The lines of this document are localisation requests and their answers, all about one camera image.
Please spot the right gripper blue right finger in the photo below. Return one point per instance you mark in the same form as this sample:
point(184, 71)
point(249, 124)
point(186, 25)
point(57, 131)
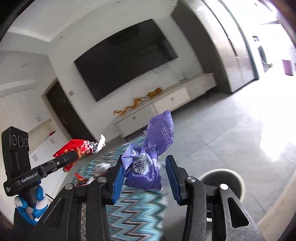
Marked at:
point(175, 179)

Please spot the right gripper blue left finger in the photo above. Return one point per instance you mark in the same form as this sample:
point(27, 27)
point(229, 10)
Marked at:
point(118, 177)

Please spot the purple plastic wrapper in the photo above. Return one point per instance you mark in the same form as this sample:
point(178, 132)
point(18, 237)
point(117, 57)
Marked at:
point(140, 162)

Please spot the red orange snack bag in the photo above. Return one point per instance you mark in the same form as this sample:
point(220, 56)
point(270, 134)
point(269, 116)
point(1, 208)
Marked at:
point(81, 180)

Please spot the round white trash bin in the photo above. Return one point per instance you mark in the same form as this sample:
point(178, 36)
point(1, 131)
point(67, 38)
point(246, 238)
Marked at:
point(229, 177)

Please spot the blue white gloved hand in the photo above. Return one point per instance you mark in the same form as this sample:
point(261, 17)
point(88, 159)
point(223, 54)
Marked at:
point(32, 204)

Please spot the zigzag teal patterned rug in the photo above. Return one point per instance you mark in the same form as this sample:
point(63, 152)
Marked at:
point(137, 215)

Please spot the white low TV cabinet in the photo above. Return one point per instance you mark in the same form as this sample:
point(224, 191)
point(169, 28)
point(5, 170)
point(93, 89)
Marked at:
point(170, 99)

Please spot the dark brown entrance door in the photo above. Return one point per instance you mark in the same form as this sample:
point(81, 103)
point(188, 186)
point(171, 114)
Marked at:
point(67, 114)

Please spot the golden tiger figurine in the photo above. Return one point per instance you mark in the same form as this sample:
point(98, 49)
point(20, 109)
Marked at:
point(154, 93)

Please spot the golden dragon figurine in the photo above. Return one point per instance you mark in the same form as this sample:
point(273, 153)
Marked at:
point(135, 103)

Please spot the grey double-door refrigerator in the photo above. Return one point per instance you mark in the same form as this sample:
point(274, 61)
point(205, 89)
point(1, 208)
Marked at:
point(218, 41)

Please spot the purple stool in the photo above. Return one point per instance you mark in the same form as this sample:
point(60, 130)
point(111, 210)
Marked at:
point(287, 66)

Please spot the white wall cupboard unit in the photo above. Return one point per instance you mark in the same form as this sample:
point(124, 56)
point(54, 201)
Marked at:
point(44, 141)

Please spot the large black wall television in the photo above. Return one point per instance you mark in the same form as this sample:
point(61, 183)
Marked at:
point(123, 57)

